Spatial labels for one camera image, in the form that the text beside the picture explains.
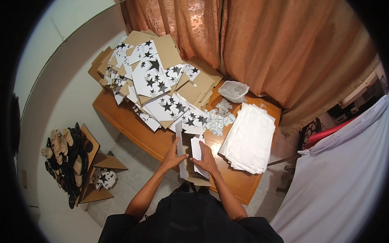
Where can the person's left hand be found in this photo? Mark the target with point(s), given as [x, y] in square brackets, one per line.
[170, 159]

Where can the person's right hand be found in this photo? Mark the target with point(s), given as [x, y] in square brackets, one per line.
[206, 161]

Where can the star-printed cardboard box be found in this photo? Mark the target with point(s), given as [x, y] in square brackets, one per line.
[193, 142]

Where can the person's legs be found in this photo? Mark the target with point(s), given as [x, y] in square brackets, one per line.
[183, 188]

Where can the heap of small silver packets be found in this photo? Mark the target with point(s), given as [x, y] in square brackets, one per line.
[220, 120]

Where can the stack of white paper sheets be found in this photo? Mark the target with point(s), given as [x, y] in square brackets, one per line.
[250, 136]

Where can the wooden table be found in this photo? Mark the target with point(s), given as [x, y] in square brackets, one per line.
[136, 121]

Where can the person's body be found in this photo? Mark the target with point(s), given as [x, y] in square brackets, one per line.
[188, 221]

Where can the clear plastic bag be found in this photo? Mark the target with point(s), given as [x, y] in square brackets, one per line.
[233, 91]

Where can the pile of flat star-printed cartons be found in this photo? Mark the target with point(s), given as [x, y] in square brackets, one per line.
[152, 79]

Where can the wooden shoe rack with shoes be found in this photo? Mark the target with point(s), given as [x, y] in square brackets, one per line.
[70, 161]

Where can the patterned black and white chair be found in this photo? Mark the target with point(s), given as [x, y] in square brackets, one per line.
[310, 132]

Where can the red cloth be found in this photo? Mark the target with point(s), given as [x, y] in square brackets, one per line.
[325, 133]

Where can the white cloth sheet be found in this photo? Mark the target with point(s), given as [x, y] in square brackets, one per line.
[337, 182]

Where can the orange curtain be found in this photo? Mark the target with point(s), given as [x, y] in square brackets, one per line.
[273, 45]

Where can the shelf with household items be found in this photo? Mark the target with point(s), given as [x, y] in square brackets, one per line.
[358, 97]

